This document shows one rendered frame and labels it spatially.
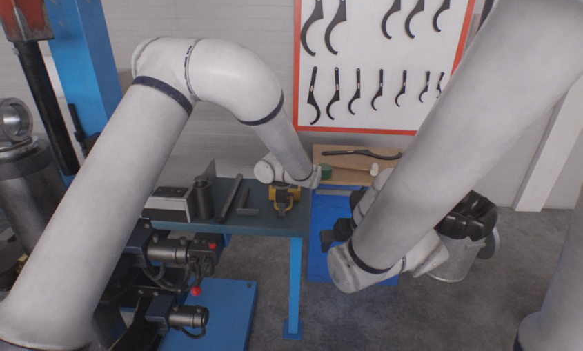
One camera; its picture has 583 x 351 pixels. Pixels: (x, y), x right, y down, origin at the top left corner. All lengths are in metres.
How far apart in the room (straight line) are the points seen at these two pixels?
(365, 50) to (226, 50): 2.33
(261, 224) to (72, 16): 1.14
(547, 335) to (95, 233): 0.63
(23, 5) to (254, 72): 0.95
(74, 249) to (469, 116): 0.52
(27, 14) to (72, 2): 0.23
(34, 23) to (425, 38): 2.61
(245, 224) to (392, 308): 1.48
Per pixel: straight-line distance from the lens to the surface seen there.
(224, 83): 0.53
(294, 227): 1.29
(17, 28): 1.34
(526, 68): 0.29
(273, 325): 2.25
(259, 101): 0.55
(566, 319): 0.48
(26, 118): 1.35
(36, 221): 1.37
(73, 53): 1.55
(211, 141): 3.22
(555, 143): 3.83
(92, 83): 1.54
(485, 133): 0.31
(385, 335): 2.31
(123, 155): 0.53
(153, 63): 0.60
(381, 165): 2.15
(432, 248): 0.63
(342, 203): 1.97
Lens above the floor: 1.89
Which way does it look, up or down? 29 degrees down
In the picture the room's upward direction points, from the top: 1 degrees clockwise
